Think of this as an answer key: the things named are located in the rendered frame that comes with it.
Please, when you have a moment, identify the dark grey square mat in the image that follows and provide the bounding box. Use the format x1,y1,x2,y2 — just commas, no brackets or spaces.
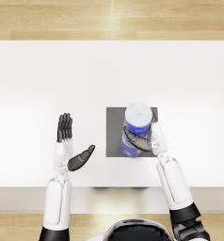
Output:
105,106,159,158

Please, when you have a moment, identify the blue can with silver lid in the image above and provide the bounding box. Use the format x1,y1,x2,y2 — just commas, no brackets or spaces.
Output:
123,102,154,139
120,133,144,159

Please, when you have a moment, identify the dark round robot body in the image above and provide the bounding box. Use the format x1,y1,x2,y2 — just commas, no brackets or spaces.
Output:
85,217,178,241

